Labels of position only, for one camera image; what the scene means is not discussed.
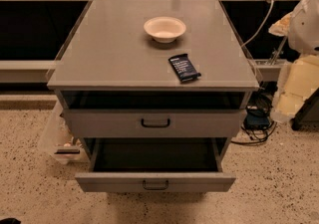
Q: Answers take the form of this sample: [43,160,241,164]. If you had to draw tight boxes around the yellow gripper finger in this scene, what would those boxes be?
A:
[270,55,319,123]

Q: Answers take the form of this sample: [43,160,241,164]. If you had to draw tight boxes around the grey drawer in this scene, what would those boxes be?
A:
[63,110,246,138]
[75,138,235,193]

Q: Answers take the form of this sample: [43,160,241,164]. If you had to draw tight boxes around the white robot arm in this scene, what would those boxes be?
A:
[270,0,319,123]

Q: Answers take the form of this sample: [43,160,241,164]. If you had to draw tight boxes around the grey drawer cabinet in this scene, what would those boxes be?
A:
[46,0,260,176]

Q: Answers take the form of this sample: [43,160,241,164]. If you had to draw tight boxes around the grey top drawer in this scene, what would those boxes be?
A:
[63,110,246,138]

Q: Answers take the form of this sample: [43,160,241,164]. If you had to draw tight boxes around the dark cabinet at right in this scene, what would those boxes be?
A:
[291,89,319,130]

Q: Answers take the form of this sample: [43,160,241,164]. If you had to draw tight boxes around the dark blue snack bar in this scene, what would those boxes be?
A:
[168,54,201,83]

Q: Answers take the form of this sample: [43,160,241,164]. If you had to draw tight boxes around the white paper bowl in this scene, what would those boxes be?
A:
[144,17,186,44]

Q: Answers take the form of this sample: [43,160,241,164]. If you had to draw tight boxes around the clear plastic bin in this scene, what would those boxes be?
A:
[38,102,89,164]

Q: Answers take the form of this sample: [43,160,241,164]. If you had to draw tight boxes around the blue box with cables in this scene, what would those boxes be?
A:
[232,92,277,146]

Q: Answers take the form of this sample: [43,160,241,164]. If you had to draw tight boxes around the white power cable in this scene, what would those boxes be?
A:
[240,0,275,49]

